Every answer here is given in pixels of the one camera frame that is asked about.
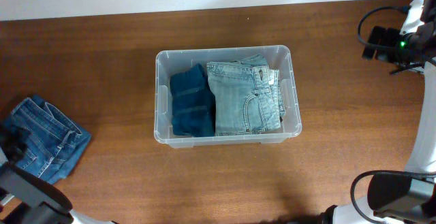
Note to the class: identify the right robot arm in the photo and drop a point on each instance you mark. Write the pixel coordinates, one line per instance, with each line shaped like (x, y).
(395, 144)

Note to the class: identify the light blue jeans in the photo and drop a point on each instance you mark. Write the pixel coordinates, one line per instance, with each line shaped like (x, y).
(247, 96)

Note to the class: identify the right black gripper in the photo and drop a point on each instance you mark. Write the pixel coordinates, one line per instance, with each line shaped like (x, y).
(390, 37)

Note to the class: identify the teal garment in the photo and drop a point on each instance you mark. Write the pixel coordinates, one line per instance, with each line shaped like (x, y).
(193, 103)

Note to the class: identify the dark blue jeans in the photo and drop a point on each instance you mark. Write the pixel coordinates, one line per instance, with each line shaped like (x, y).
(54, 142)

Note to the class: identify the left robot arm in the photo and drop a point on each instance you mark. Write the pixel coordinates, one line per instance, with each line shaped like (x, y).
(41, 203)

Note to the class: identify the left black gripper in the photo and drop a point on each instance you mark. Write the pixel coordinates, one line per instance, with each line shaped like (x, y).
(9, 148)

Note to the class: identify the clear plastic storage container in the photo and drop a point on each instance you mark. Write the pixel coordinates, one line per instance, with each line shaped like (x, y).
(170, 62)

